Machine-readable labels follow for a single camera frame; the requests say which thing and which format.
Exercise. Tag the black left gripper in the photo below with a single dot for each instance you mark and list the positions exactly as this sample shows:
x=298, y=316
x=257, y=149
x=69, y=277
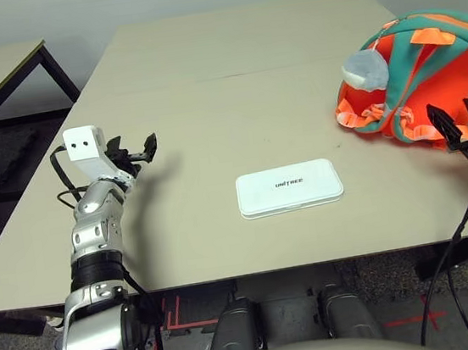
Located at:
x=130, y=164

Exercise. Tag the orange and teal backpack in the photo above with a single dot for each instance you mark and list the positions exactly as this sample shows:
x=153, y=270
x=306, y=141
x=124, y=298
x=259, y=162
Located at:
x=431, y=78

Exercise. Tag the white Unitree pencil case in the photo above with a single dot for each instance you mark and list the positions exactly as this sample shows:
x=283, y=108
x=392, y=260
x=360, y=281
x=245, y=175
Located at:
x=289, y=189

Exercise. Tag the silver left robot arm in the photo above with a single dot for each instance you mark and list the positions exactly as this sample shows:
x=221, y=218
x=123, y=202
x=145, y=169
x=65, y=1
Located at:
x=92, y=235

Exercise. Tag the black foam floor mat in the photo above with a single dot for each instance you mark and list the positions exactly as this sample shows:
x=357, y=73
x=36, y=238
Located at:
x=9, y=155

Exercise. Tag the white sneaker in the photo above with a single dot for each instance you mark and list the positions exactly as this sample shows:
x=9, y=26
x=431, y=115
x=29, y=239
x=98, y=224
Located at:
x=55, y=321

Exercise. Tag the dark grey robot left thigh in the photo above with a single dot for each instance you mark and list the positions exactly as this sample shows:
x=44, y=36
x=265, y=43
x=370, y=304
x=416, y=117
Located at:
x=232, y=337

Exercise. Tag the dark grey robot thigh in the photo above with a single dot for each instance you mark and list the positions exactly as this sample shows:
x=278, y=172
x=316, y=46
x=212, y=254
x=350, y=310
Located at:
x=349, y=314
x=232, y=337

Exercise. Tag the dark grey robot right thigh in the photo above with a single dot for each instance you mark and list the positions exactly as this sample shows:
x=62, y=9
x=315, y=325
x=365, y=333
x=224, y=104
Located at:
x=349, y=314

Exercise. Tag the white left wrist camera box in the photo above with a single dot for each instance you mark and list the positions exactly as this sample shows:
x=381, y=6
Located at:
x=86, y=152

